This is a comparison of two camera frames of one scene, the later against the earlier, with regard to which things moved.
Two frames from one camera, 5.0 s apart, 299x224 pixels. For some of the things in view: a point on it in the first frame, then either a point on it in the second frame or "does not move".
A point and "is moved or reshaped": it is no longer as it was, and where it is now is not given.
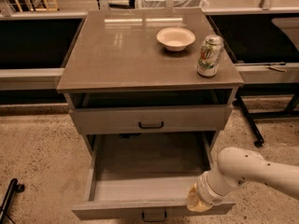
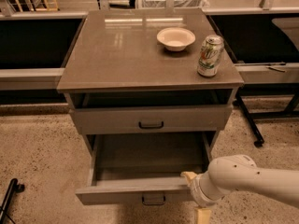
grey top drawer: x=176 y=119 does not move
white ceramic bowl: x=176 y=38 does not move
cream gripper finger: x=194 y=203 -> x=189 y=175
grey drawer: x=146 y=175 is moved or reshaped
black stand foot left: x=14 y=187 does not move
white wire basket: x=177 y=1 does not move
